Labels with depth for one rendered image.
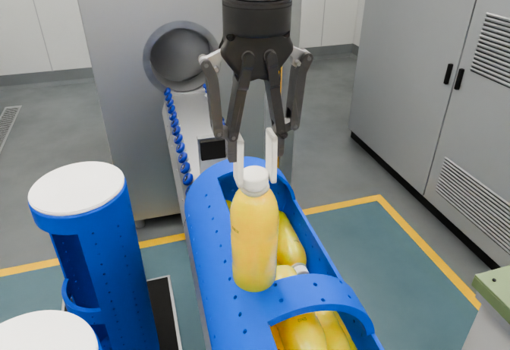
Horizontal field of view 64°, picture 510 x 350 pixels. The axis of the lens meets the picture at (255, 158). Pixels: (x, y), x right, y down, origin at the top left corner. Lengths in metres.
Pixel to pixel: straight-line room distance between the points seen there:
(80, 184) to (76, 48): 4.03
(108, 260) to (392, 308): 1.51
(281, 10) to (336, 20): 5.47
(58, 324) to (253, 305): 0.45
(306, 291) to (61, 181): 0.93
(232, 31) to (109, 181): 0.96
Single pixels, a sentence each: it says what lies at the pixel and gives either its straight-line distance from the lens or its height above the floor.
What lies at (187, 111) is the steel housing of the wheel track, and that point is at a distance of 1.99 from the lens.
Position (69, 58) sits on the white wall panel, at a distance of 5.35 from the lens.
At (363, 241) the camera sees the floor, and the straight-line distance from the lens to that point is 2.66.
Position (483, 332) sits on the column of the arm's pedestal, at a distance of 1.21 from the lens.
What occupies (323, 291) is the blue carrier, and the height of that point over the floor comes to 1.23.
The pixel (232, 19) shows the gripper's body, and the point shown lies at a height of 1.66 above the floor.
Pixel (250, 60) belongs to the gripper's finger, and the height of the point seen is 1.62.
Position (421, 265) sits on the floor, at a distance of 2.61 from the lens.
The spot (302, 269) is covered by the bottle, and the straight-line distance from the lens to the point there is 0.95.
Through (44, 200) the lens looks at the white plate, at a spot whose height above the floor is 1.04.
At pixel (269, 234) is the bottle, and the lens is 0.58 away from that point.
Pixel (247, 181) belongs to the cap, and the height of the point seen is 1.45.
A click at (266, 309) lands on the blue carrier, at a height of 1.22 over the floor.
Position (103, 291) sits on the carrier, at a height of 0.71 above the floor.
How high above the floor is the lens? 1.76
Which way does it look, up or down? 32 degrees down
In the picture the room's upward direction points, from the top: straight up
